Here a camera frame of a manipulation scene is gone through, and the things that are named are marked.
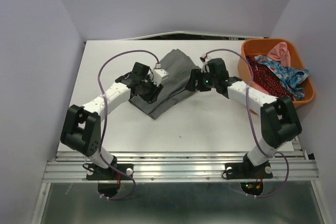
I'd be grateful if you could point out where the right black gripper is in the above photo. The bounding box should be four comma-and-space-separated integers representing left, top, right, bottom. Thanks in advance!
183, 68, 217, 92

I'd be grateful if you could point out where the grey skirt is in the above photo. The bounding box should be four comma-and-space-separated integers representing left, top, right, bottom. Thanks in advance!
129, 49, 199, 120

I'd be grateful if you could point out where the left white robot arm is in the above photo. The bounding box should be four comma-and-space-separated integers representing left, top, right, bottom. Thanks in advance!
60, 62, 169, 179

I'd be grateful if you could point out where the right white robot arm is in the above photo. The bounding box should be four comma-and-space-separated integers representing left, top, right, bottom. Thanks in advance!
185, 58, 302, 177

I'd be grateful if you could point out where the orange plastic bin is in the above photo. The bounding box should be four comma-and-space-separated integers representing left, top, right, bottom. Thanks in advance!
237, 38, 315, 108

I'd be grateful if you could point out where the red dotted skirt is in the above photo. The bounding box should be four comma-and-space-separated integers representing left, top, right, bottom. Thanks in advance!
247, 56, 291, 98

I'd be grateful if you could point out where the pink garment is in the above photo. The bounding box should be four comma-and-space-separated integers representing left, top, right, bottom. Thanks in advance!
267, 42, 291, 67

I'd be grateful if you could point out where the blue floral skirt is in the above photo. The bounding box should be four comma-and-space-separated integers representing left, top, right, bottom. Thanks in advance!
254, 55, 309, 100

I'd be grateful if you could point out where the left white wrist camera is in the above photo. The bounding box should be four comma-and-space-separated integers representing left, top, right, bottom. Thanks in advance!
152, 69, 169, 86

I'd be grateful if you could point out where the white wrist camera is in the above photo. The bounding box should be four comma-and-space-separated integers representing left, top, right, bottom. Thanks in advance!
152, 69, 169, 86
200, 54, 211, 73

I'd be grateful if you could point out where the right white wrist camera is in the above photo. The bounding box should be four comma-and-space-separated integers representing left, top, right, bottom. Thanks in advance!
200, 54, 211, 73

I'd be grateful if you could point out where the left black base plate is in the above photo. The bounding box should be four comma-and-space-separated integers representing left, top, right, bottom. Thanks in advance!
82, 163, 134, 180

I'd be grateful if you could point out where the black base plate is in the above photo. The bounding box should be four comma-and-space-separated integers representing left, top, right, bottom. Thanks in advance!
82, 163, 134, 180
222, 162, 273, 180

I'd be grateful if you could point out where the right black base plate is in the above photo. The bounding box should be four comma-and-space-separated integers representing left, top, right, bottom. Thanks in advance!
222, 162, 273, 180

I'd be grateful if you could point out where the aluminium rail frame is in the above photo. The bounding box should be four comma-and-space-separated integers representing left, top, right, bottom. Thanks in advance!
32, 138, 331, 223

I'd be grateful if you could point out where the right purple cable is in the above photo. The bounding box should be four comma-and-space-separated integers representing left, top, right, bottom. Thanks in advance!
199, 48, 289, 199

